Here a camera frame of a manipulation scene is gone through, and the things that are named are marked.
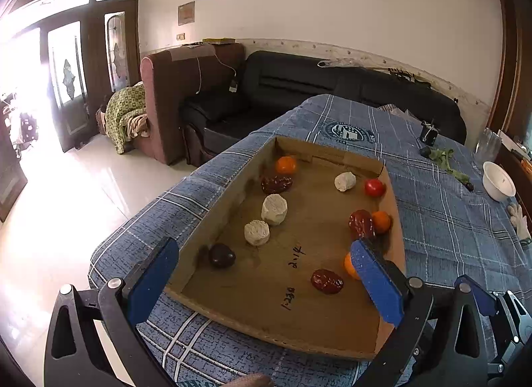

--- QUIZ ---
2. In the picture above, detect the clear plastic bag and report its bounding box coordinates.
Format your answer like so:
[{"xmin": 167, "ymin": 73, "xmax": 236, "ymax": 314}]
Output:
[{"xmin": 377, "ymin": 104, "xmax": 418, "ymax": 121}]

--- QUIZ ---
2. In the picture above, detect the black leather sofa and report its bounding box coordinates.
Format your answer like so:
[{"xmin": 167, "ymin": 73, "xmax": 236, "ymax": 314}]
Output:
[{"xmin": 181, "ymin": 51, "xmax": 467, "ymax": 167}]

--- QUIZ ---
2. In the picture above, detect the wooden glass door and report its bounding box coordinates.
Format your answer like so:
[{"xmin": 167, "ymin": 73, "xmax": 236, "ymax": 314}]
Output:
[{"xmin": 0, "ymin": 0, "xmax": 142, "ymax": 155}]

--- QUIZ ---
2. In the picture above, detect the dark red date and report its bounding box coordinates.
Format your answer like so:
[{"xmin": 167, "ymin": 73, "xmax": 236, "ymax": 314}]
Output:
[
  {"xmin": 261, "ymin": 175, "xmax": 294, "ymax": 195},
  {"xmin": 311, "ymin": 269, "xmax": 345, "ymax": 295},
  {"xmin": 348, "ymin": 209, "xmax": 377, "ymax": 242}
]

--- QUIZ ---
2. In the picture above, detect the small wall plaque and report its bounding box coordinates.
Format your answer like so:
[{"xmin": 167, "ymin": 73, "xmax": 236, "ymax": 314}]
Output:
[{"xmin": 177, "ymin": 1, "xmax": 196, "ymax": 26}]

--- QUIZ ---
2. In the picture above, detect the red tomato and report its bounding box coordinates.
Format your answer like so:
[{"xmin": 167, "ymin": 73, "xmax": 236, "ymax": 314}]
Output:
[{"xmin": 364, "ymin": 178, "xmax": 386, "ymax": 198}]

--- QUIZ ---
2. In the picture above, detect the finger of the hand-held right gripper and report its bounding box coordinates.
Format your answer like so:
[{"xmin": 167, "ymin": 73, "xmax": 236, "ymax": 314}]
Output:
[{"xmin": 455, "ymin": 275, "xmax": 497, "ymax": 317}]

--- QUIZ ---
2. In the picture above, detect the brown armchair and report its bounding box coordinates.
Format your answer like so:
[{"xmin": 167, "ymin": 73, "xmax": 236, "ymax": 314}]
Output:
[{"xmin": 140, "ymin": 43, "xmax": 246, "ymax": 166}]

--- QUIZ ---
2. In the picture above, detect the blue plaid blanket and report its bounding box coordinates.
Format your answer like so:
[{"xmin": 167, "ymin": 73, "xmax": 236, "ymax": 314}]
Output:
[{"xmin": 88, "ymin": 94, "xmax": 532, "ymax": 387}]

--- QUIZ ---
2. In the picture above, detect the white bowl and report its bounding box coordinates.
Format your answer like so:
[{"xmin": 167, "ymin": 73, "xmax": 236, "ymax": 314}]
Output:
[{"xmin": 482, "ymin": 161, "xmax": 517, "ymax": 202}]

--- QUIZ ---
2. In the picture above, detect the parked scooter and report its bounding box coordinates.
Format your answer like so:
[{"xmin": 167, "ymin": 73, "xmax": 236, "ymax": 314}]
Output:
[{"xmin": 12, "ymin": 107, "xmax": 41, "ymax": 151}]

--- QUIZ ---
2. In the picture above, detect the green patterned blanket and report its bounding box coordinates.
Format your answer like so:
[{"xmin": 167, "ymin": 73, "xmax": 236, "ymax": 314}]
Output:
[{"xmin": 104, "ymin": 81, "xmax": 149, "ymax": 155}]

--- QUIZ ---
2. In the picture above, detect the dark purple plum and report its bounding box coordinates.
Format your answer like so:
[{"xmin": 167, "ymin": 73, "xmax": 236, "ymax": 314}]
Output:
[{"xmin": 208, "ymin": 243, "xmax": 236, "ymax": 269}]

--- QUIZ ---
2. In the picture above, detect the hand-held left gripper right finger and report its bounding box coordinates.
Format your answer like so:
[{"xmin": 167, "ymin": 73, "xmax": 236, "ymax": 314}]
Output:
[{"xmin": 350, "ymin": 237, "xmax": 489, "ymax": 387}]

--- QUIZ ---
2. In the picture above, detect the shallow cardboard box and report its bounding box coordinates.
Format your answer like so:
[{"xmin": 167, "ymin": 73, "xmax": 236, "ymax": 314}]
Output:
[{"xmin": 164, "ymin": 136, "xmax": 407, "ymax": 362}]

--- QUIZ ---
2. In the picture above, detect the white charger cable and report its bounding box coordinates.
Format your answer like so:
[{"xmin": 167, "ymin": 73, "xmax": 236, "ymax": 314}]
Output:
[{"xmin": 195, "ymin": 44, "xmax": 239, "ymax": 94}]

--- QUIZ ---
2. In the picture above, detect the orange tangerine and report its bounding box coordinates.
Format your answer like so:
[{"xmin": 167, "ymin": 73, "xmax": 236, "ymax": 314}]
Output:
[
  {"xmin": 371, "ymin": 211, "xmax": 392, "ymax": 235},
  {"xmin": 343, "ymin": 252, "xmax": 362, "ymax": 281},
  {"xmin": 275, "ymin": 155, "xmax": 299, "ymax": 175}
]

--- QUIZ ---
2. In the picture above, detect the small black clip object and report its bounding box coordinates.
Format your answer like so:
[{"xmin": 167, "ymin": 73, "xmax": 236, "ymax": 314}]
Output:
[{"xmin": 419, "ymin": 120, "xmax": 439, "ymax": 144}]

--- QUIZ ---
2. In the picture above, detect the white glove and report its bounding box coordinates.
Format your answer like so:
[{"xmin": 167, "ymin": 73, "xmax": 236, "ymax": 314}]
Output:
[{"xmin": 507, "ymin": 203, "xmax": 532, "ymax": 246}]

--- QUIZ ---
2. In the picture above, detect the clear glass container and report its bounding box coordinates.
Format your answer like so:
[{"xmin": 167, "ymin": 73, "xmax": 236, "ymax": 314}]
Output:
[{"xmin": 474, "ymin": 127, "xmax": 503, "ymax": 175}]

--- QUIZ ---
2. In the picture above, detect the cream white lumpy fruit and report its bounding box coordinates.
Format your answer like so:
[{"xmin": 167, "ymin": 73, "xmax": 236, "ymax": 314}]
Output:
[
  {"xmin": 244, "ymin": 220, "xmax": 271, "ymax": 247},
  {"xmin": 261, "ymin": 194, "xmax": 288, "ymax": 227},
  {"xmin": 334, "ymin": 171, "xmax": 357, "ymax": 192}
]

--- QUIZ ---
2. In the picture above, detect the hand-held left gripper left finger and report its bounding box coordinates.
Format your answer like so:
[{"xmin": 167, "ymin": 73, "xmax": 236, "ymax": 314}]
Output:
[{"xmin": 44, "ymin": 237, "xmax": 180, "ymax": 387}]

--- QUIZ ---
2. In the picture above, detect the green leafy sprig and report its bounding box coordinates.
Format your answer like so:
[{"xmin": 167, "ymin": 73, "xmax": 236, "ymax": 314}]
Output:
[{"xmin": 428, "ymin": 148, "xmax": 472, "ymax": 188}]

